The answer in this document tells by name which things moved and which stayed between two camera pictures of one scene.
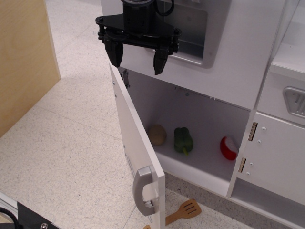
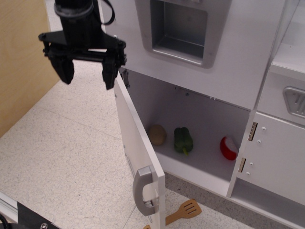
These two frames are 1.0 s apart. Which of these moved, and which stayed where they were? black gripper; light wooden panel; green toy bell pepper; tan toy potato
Moved: black gripper
Stayed: light wooden panel; green toy bell pepper; tan toy potato
